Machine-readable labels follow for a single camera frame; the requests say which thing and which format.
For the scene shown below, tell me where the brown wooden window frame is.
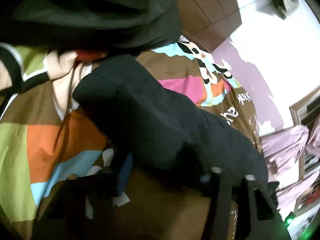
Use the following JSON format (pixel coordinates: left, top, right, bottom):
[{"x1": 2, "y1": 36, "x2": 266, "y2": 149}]
[{"x1": 290, "y1": 87, "x2": 319, "y2": 216}]

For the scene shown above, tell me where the brown wooden headboard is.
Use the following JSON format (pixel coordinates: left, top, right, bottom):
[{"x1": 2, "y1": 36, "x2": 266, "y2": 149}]
[{"x1": 177, "y1": 0, "x2": 241, "y2": 53}]

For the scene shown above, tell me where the black padded jacket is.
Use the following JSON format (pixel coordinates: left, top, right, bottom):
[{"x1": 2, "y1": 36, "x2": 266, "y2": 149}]
[{"x1": 73, "y1": 55, "x2": 276, "y2": 196}]

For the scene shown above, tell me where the colourful cartoon bedspread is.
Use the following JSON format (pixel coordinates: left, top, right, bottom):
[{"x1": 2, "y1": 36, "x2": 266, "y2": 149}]
[{"x1": 1, "y1": 41, "x2": 261, "y2": 239}]

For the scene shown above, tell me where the left pink curtain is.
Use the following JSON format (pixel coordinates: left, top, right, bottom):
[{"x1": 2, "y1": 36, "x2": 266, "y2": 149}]
[{"x1": 261, "y1": 125, "x2": 318, "y2": 209}]

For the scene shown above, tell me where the dark clothes pile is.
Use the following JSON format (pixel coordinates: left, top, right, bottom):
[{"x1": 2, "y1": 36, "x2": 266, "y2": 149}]
[{"x1": 1, "y1": 0, "x2": 182, "y2": 53}]

